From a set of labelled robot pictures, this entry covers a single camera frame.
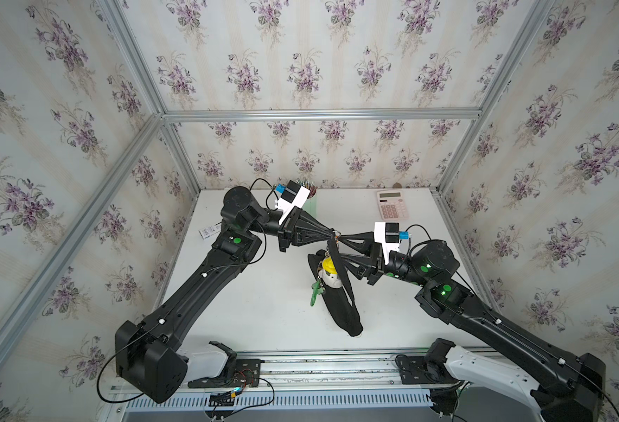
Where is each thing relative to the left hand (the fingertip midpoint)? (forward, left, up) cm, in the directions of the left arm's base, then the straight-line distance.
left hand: (332, 244), depth 54 cm
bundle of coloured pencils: (+45, +5, -26) cm, 52 cm away
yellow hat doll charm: (-2, 0, -8) cm, 9 cm away
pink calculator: (+45, -32, -37) cm, 66 cm away
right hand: (+1, -3, -3) cm, 4 cm away
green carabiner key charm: (0, +2, -23) cm, 23 cm away
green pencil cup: (+37, +4, -30) cm, 48 cm away
